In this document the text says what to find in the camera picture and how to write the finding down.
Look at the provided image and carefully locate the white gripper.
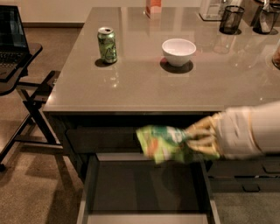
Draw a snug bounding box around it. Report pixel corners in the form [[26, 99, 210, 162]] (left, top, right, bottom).
[[185, 107, 263, 159]]

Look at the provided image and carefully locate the green rice chip bag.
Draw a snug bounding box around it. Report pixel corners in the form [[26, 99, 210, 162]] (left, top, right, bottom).
[[136, 125, 221, 164]]

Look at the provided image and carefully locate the white appliance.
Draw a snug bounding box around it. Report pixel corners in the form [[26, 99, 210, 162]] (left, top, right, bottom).
[[199, 0, 243, 22]]

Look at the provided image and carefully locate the orange carton box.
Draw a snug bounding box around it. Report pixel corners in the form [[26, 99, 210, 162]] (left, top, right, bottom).
[[145, 0, 162, 18]]

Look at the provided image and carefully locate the dark top drawer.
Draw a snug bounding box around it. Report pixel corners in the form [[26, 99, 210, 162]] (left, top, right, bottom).
[[66, 127, 141, 153]]

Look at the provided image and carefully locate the black mesh cup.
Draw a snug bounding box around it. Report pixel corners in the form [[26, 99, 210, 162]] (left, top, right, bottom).
[[219, 5, 245, 35], [252, 0, 280, 35]]

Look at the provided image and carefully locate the black laptop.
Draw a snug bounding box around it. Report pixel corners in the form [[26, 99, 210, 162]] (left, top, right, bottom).
[[0, 5, 30, 70]]

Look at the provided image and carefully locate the right middle drawer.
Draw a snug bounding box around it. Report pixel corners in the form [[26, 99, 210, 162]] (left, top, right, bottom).
[[207, 158, 280, 178]]

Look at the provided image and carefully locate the black laptop stand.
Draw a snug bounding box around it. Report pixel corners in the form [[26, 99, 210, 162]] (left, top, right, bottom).
[[0, 43, 60, 172]]

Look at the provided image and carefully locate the white bowl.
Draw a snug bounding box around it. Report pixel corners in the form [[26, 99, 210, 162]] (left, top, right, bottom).
[[162, 38, 196, 67]]

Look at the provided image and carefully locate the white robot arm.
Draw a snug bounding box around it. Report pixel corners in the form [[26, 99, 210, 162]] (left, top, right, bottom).
[[185, 101, 280, 159]]

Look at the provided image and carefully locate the right bottom drawer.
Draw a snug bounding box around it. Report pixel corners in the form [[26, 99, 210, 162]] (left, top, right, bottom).
[[210, 178, 280, 193]]

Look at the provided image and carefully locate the green soda can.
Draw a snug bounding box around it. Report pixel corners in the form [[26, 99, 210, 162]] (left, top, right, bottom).
[[97, 27, 117, 64]]

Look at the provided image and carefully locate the open middle drawer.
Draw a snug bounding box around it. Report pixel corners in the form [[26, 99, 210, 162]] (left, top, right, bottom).
[[77, 153, 221, 224]]

